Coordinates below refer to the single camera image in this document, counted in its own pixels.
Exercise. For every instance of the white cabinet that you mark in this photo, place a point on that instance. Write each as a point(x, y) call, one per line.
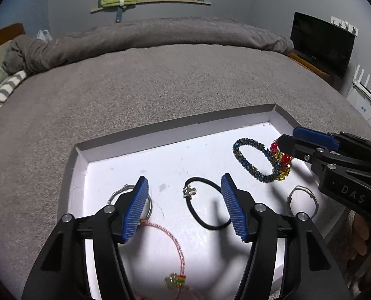
point(363, 109)

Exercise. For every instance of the grey duvet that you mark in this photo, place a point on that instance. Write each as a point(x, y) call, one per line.
point(157, 34)

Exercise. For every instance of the white router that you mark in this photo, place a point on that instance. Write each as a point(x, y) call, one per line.
point(368, 87)

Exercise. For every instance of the wooden headboard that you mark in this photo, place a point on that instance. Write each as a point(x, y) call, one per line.
point(4, 36)

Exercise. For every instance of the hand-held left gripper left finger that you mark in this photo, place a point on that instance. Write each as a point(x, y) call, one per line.
point(135, 212)

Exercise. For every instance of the black television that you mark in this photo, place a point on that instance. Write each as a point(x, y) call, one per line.
point(323, 43)

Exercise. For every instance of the thin silver bangle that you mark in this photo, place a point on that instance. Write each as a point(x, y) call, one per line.
point(115, 193)
point(313, 200)

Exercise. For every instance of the wooden television stand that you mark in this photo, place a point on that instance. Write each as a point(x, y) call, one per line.
point(310, 65)

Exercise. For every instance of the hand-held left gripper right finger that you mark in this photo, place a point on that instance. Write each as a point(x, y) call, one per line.
point(234, 212)

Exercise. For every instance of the white shallow tray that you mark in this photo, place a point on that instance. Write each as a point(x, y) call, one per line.
point(173, 162)

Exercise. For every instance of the grey striped pillow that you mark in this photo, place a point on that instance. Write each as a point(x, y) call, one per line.
point(7, 87)

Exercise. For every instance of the white wall hook rack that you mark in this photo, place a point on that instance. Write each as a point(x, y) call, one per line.
point(345, 25)

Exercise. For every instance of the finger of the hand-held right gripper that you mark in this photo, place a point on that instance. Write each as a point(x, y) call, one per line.
point(298, 147)
point(313, 137)

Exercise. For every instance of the grey knitted bedspread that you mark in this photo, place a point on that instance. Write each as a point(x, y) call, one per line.
point(141, 93)

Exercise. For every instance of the person's right hand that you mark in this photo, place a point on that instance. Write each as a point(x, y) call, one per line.
point(362, 234)

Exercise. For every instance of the white plastic bag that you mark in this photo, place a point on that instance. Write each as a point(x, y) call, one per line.
point(44, 36)

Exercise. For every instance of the wooden window shelf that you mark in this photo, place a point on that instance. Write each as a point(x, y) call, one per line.
point(173, 2)

